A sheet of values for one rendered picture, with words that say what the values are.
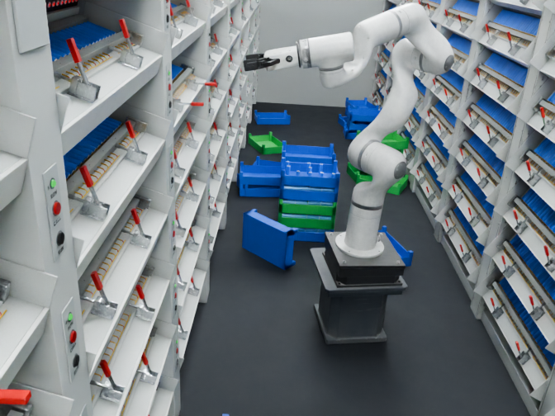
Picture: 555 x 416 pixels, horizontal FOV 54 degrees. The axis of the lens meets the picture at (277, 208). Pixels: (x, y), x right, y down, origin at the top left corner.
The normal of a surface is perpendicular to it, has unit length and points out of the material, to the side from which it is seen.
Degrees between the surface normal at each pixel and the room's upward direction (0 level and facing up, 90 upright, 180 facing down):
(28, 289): 90
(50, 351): 90
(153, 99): 90
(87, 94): 90
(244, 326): 0
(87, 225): 18
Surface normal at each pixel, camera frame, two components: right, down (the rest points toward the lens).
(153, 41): -0.03, 0.42
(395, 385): 0.05, -0.91
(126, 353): 0.36, -0.84
